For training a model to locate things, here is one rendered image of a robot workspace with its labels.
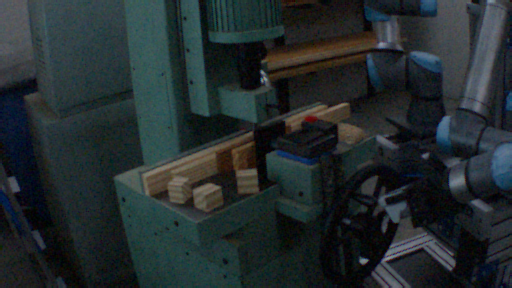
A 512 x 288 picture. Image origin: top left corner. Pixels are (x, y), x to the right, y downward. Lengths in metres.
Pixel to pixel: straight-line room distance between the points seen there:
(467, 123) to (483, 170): 0.16
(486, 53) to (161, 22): 0.80
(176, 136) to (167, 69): 0.18
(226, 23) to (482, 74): 0.58
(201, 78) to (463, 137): 0.67
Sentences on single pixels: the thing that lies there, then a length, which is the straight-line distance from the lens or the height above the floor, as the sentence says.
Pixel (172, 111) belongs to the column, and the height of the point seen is 1.01.
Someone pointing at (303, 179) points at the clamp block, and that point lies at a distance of 1.14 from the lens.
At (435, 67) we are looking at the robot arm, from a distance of 1.74.
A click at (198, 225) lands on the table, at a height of 0.89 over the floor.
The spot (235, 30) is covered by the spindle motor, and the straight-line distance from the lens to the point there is 1.20.
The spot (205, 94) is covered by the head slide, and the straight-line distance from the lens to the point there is 1.34.
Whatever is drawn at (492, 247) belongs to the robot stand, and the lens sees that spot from 1.45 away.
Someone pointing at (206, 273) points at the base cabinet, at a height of 0.66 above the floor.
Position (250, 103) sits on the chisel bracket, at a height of 1.05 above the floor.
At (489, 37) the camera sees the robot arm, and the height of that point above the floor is 1.24.
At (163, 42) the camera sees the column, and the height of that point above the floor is 1.19.
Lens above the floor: 1.41
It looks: 21 degrees down
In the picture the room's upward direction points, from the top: 5 degrees counter-clockwise
